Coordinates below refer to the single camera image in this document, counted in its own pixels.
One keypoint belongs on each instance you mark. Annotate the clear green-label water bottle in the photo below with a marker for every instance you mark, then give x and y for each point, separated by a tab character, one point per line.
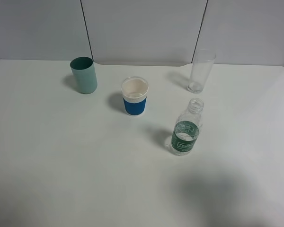
187	128

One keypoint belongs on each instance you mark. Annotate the white cup blue sleeve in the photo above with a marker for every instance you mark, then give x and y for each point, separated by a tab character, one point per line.
134	91

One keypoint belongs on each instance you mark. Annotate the teal green cup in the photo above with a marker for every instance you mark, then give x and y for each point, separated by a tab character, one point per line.
83	69

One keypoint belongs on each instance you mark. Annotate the tall clear drinking glass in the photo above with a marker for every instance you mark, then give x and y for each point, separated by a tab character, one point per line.
202	65

